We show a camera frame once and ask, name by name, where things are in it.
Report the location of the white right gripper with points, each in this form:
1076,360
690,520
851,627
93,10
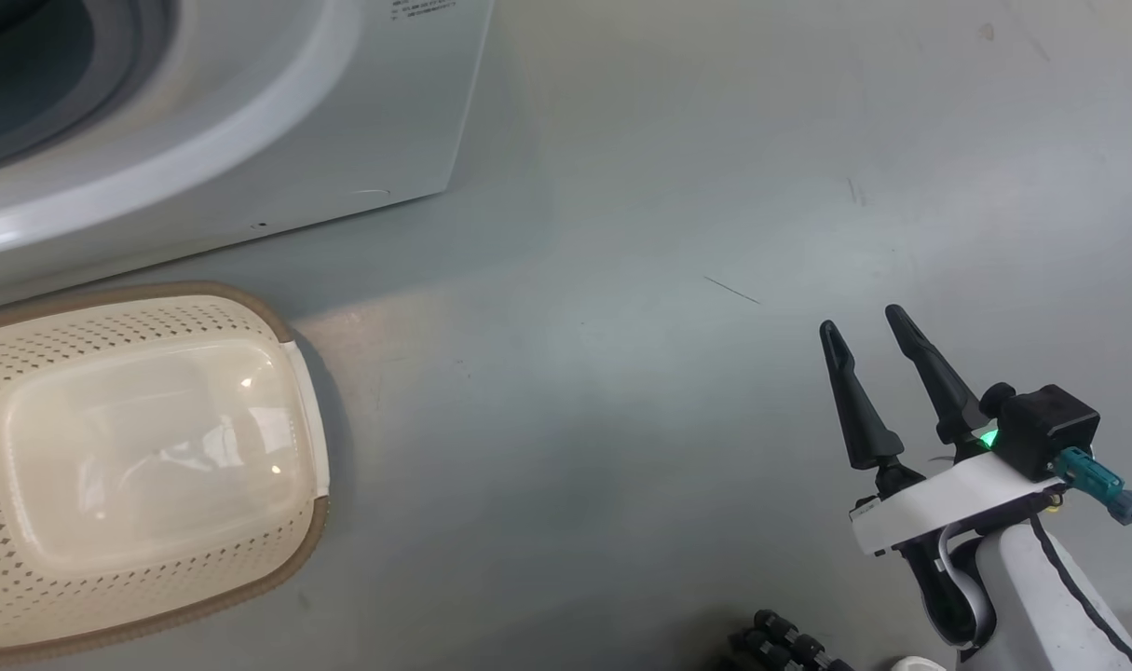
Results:
947,508

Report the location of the white front-load washing machine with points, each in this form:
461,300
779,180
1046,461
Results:
295,140

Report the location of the cream basket with brown rim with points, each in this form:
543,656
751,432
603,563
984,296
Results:
137,447

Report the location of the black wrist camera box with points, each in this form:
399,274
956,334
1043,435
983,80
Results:
1050,429

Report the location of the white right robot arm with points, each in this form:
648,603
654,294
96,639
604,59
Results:
1022,615

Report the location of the black ribbed robot part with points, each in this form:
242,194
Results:
780,643

